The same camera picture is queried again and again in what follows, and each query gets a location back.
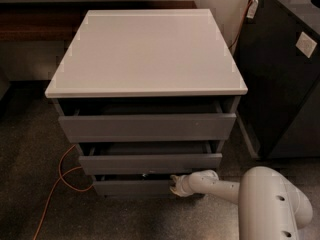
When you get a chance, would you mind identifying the dark wooden bench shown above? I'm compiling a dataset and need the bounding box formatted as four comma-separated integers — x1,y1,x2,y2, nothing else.
0,1,197,41

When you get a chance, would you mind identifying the white square label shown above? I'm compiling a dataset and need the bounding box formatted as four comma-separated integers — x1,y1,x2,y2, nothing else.
296,32,317,58

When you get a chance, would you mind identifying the grey drawer cabinet white top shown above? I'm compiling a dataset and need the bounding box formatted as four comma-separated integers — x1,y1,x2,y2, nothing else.
44,8,249,200

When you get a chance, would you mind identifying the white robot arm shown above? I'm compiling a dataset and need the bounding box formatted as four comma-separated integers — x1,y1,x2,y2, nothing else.
170,166,313,240

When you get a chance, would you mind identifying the grey middle drawer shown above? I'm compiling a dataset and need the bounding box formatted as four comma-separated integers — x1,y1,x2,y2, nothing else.
79,141,222,175

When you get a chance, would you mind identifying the black cabinet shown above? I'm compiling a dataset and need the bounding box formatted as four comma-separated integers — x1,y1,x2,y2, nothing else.
234,0,320,159

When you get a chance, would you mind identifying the grey top drawer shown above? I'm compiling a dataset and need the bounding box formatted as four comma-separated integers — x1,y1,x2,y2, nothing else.
59,113,236,143

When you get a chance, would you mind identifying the orange cable with white plug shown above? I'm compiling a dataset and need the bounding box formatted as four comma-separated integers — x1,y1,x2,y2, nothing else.
227,0,320,50

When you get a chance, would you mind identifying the orange floor cable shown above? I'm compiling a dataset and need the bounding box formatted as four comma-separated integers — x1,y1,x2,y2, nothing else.
32,144,95,240

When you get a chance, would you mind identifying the grey bottom drawer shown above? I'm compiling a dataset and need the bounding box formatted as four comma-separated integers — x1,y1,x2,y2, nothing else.
93,174,176,198

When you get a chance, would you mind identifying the grey drawer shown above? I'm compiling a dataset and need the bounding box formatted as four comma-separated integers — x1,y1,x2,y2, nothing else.
93,174,176,198
79,141,222,175
59,113,236,143

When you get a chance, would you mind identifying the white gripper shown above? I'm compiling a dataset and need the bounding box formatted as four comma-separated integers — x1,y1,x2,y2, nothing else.
169,175,191,197

